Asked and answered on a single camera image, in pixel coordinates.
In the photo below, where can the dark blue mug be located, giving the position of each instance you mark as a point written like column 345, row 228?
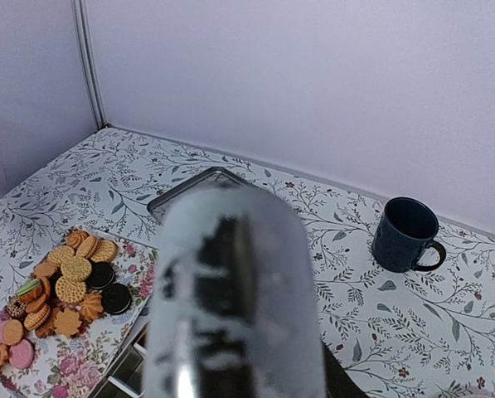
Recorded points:
column 407, row 229

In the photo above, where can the pink divided cookie tin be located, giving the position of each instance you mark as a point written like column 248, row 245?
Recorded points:
column 124, row 377

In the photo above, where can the orange swirl cookie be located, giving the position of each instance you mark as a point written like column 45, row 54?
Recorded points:
column 91, row 307

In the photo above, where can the floral rectangular tray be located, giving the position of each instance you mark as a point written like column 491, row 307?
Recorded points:
column 71, row 355

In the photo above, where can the round beige biscuit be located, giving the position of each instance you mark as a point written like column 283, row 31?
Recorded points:
column 75, row 268
column 70, row 292

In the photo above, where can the left aluminium frame post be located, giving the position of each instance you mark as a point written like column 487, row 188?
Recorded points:
column 84, row 39

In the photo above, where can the silver white tongs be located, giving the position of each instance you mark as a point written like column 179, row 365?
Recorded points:
column 233, row 311

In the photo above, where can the pink sandwich cookie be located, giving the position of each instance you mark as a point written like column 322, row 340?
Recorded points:
column 21, row 355

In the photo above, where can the beige sandwich biscuit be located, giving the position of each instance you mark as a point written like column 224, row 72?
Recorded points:
column 106, row 251

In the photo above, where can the chocolate sprinkle cookie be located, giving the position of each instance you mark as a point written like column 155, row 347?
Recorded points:
column 16, row 309

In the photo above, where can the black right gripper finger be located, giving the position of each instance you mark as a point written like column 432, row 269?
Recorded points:
column 338, row 382

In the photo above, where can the green sandwich cookie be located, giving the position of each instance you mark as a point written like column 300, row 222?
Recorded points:
column 28, row 286

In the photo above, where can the black sandwich cookie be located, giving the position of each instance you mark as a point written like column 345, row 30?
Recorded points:
column 102, row 275
column 116, row 299

